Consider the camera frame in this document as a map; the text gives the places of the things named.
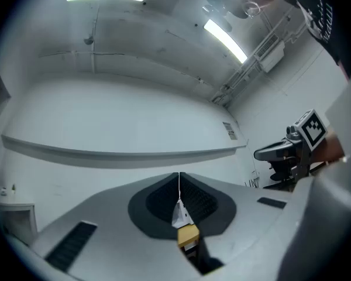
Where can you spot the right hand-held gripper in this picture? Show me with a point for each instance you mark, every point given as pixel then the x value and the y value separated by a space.
pixel 311 130

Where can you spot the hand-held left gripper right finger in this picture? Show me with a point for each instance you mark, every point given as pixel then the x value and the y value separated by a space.
pixel 245 230

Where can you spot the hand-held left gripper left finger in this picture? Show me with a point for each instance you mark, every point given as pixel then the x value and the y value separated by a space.
pixel 105 239

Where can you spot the person's right forearm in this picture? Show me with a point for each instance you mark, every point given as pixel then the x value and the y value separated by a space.
pixel 329 148

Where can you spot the white ceiling pipe run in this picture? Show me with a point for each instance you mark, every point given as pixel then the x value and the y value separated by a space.
pixel 242 75

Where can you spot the white desk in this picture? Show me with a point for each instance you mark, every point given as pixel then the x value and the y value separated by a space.
pixel 14 212

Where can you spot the person's black printed t-shirt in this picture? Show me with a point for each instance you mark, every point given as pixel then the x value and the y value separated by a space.
pixel 324 19

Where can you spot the clear-framed eyeglasses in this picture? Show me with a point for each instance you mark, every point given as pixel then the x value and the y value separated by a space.
pixel 251 8

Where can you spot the round ceiling sensor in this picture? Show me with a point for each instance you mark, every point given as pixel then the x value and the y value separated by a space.
pixel 88 41

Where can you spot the paper wall notice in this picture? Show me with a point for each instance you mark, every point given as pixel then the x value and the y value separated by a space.
pixel 230 130

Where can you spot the long white wall ledge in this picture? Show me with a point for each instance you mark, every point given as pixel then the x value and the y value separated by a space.
pixel 120 156

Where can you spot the white wall air conditioner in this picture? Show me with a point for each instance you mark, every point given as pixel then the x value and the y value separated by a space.
pixel 270 54

